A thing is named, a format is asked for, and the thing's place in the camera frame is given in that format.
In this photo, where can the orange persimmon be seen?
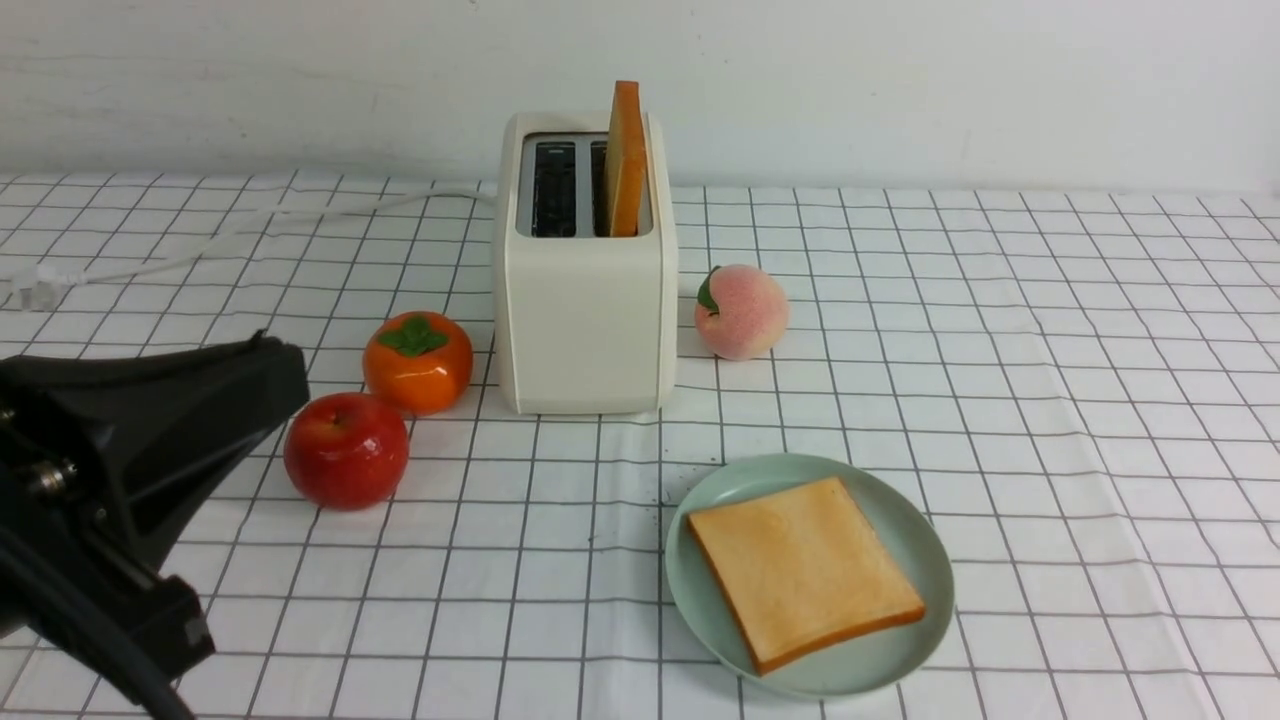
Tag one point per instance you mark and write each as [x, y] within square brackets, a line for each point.
[420, 362]

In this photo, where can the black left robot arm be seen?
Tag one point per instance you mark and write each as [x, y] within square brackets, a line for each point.
[105, 461]

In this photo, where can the pink peach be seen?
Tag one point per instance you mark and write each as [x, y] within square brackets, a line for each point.
[740, 312]

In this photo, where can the white two-slot toaster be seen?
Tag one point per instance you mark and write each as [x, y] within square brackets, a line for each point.
[583, 325]

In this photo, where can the red apple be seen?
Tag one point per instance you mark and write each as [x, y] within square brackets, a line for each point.
[347, 451]

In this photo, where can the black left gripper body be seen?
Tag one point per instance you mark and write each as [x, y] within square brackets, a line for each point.
[105, 462]

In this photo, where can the light green plate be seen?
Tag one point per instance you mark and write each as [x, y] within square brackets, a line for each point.
[860, 668]

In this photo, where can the toast slice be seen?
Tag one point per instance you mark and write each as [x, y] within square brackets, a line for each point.
[625, 161]
[803, 569]

